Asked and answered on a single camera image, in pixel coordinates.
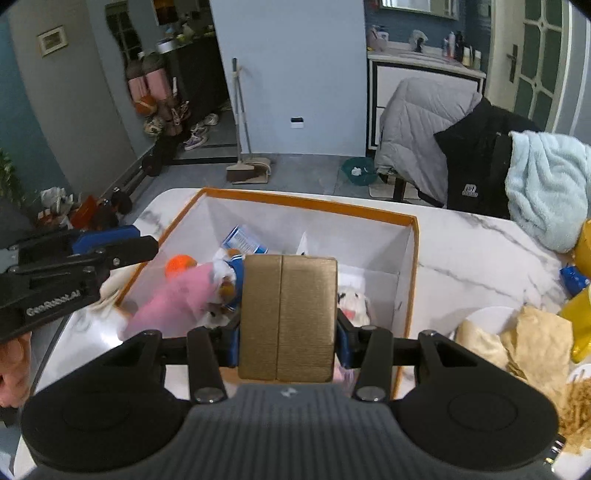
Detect yellow snack packet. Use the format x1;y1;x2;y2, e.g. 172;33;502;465
558;285;591;366

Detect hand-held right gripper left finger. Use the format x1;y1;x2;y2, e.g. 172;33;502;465
107;318;243;404

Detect white vanity cabinet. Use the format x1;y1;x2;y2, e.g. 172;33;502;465
366;45;488;151

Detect pink pouch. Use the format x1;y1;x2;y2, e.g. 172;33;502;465
123;266;223;340

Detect tan flatbread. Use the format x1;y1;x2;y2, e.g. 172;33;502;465
455;306;574;403

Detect white glass door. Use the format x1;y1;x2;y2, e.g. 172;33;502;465
485;0;591;136

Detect blue white packet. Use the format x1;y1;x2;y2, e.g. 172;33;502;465
220;224;269;256

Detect red floor item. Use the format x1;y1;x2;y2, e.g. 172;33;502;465
69;196;99;228

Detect black jacket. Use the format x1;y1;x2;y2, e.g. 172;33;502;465
433;97;544;219

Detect orange ball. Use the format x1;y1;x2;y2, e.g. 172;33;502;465
165;255;197;280

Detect orange blue plush toy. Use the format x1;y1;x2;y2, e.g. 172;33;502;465
205;248;246;329

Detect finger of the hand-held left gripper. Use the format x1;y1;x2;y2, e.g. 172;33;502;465
14;236;160;282
9;224;142;265

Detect person's left hand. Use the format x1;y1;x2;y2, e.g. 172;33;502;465
0;334;33;409

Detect green plant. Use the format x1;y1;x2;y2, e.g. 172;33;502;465
0;149;25;209

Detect dark shelf unit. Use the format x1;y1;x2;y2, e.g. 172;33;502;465
156;31;230;136

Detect orange yellow carton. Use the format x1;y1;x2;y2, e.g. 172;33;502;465
574;220;591;274

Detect shredded snack pile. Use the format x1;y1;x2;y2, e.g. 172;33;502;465
558;367;591;454

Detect white plush toy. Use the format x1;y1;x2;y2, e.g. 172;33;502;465
335;272;373;329

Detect light blue towel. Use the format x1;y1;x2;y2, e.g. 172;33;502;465
504;130;591;254

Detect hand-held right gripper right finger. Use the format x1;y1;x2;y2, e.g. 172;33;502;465
335;308;477;403

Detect broom and dustpan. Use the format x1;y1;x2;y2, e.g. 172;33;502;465
225;57;258;186

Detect grey quilted jacket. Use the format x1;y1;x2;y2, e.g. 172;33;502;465
373;76;484;205

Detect framed picture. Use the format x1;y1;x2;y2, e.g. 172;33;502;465
37;26;68;57

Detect white plastic bag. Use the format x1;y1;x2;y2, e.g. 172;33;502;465
40;186;75;214

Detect door handle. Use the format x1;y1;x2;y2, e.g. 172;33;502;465
506;43;520;85

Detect gold rectangular box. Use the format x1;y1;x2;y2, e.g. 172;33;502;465
238;254;339;383

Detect orange cardboard box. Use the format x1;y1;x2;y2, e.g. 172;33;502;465
113;187;420;403

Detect wall mirror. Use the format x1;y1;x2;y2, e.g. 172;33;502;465
379;0;461;20

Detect blue snack packet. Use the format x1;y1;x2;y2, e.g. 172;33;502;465
560;265;591;297

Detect green basin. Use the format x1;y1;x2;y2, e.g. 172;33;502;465
341;156;379;186

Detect pink hanging bags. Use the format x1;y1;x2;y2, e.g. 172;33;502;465
126;52;170;103

